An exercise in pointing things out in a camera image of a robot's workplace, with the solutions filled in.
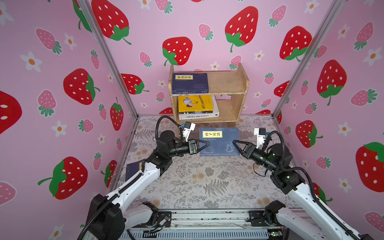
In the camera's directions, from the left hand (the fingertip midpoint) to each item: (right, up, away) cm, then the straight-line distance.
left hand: (209, 145), depth 65 cm
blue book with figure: (+6, +2, +2) cm, 6 cm away
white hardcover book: (+6, +17, +24) cm, 30 cm away
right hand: (+11, +1, 0) cm, 11 cm away
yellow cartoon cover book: (-7, +23, +25) cm, 35 cm away
